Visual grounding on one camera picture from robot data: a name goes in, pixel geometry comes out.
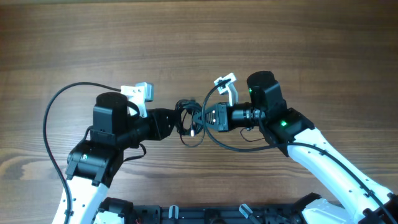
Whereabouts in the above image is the left camera black cable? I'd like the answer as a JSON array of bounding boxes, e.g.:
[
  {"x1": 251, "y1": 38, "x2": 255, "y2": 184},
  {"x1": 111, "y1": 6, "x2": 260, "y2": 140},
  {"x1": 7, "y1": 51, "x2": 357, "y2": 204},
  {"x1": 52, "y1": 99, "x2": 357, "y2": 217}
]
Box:
[{"x1": 42, "y1": 82, "x2": 122, "y2": 224}]

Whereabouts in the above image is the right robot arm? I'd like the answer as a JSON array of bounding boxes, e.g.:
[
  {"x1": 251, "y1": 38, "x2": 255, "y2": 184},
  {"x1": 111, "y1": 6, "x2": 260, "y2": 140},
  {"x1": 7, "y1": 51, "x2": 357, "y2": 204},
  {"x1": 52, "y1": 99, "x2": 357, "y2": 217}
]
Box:
[{"x1": 193, "y1": 71, "x2": 397, "y2": 223}]

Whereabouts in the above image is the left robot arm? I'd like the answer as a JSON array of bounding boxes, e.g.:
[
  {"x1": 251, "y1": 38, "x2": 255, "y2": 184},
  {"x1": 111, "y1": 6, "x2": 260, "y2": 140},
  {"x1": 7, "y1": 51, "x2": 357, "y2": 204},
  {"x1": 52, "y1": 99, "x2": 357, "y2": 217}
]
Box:
[{"x1": 53, "y1": 92, "x2": 176, "y2": 223}]

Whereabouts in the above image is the camera black cable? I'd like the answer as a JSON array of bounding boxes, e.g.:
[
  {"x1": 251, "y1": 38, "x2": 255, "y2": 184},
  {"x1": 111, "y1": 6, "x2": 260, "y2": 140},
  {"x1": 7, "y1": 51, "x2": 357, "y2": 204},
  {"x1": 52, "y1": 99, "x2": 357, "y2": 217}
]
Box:
[
  {"x1": 42, "y1": 82, "x2": 122, "y2": 224},
  {"x1": 201, "y1": 78, "x2": 398, "y2": 224}
]

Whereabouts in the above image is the black usb cable bundle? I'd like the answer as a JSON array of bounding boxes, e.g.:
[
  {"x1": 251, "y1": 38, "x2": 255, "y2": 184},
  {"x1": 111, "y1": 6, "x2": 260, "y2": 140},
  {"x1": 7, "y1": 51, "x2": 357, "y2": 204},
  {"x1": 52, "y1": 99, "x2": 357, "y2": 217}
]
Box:
[{"x1": 174, "y1": 98, "x2": 206, "y2": 148}]

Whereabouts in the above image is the right camera black cable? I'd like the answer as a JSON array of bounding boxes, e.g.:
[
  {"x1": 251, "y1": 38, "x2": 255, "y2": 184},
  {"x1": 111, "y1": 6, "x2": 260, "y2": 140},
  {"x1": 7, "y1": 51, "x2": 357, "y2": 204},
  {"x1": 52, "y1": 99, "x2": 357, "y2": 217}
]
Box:
[{"x1": 201, "y1": 78, "x2": 398, "y2": 224}]

